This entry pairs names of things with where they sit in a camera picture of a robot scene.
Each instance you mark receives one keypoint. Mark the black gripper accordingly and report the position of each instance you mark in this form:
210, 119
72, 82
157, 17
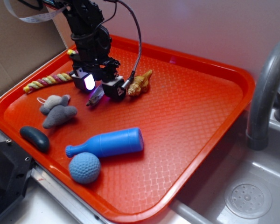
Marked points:
93, 58

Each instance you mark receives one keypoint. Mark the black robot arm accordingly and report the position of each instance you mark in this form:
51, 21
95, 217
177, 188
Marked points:
84, 17

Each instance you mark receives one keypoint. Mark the tan spiral seashell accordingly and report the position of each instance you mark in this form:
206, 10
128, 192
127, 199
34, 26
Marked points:
140, 84

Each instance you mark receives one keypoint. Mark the grey plush bunny toy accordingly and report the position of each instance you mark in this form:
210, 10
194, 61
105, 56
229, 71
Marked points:
57, 110

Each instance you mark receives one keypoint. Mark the blue plastic bottle toy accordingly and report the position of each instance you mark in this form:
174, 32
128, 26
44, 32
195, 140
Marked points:
110, 144

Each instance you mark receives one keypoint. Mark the dark green bean-shaped stone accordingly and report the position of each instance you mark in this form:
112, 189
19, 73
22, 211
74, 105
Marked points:
37, 138

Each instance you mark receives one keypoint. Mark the red plastic tray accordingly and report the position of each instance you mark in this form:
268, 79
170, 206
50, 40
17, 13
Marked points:
160, 137

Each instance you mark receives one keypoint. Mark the blue dimpled ball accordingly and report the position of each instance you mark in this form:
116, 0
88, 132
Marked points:
85, 168

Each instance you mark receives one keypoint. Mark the brown cardboard box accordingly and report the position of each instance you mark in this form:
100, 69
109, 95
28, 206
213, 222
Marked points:
25, 47

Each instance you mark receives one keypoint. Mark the grey toy faucet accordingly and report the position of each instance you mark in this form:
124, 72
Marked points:
266, 95

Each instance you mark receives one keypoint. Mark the grey toy sink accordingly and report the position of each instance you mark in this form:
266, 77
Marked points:
201, 200

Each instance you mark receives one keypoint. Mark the round sink drain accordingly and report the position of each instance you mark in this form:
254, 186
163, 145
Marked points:
247, 198

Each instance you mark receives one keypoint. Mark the twisted multicolour rope toy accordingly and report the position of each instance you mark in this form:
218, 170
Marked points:
47, 81

